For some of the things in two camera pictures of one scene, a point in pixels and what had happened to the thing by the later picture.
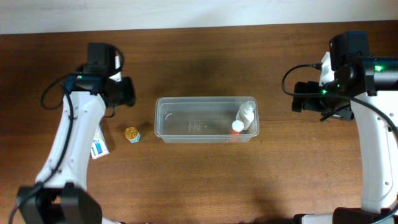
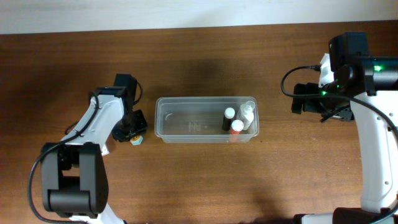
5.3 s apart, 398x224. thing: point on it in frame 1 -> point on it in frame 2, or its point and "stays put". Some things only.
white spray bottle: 245,114 stays put
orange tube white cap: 237,127 stays put
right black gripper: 298,96 stays put
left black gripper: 126,92 -> 131,126
